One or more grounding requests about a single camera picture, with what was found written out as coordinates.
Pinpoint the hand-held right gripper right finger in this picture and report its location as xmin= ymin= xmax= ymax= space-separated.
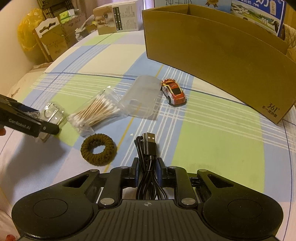
xmin=157 ymin=158 xmax=234 ymax=209

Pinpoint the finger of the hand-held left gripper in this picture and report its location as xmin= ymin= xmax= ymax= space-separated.
xmin=28 ymin=113 xmax=60 ymax=136
xmin=0 ymin=94 xmax=31 ymax=114

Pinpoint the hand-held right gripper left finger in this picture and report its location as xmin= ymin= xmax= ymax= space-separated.
xmin=62 ymin=158 xmax=139 ymax=209

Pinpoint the clear bag with metal clip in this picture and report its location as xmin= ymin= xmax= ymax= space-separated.
xmin=35 ymin=102 xmax=65 ymax=142

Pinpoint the black usb cable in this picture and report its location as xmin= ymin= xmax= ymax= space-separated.
xmin=134 ymin=132 xmax=168 ymax=200

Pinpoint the brown knitted hair tie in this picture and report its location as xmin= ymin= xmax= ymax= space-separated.
xmin=80 ymin=133 xmax=115 ymax=166

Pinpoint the bag of cotton swabs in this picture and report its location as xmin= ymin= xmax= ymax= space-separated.
xmin=67 ymin=86 xmax=127 ymax=137

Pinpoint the clear plastic cup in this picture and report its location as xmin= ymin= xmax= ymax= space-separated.
xmin=119 ymin=75 xmax=162 ymax=120

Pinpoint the red white toy car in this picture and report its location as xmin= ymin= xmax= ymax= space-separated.
xmin=161 ymin=78 xmax=187 ymax=107

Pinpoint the brown cardboard box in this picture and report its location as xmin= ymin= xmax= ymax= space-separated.
xmin=142 ymin=5 xmax=294 ymax=126

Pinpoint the plaid tablecloth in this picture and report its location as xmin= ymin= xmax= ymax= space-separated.
xmin=0 ymin=30 xmax=296 ymax=232

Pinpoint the brown carton with white hanger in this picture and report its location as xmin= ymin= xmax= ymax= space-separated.
xmin=33 ymin=19 xmax=77 ymax=62

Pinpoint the yellow plastic bag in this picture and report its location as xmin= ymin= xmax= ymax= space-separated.
xmin=18 ymin=8 xmax=44 ymax=63

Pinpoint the open carton with white bags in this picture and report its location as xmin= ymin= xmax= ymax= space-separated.
xmin=75 ymin=14 xmax=97 ymax=41

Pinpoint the stack of green boxes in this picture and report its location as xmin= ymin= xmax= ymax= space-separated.
xmin=59 ymin=9 xmax=80 ymax=24

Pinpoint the white appliance box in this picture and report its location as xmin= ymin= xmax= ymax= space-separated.
xmin=93 ymin=0 xmax=142 ymax=35

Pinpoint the light blue milk carton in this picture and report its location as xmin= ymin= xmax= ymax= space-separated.
xmin=154 ymin=0 xmax=232 ymax=13

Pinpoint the dark blue milk carton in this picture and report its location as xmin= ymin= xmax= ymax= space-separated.
xmin=231 ymin=0 xmax=286 ymax=39

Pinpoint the beige quilted chair cover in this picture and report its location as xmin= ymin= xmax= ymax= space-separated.
xmin=282 ymin=23 xmax=296 ymax=56

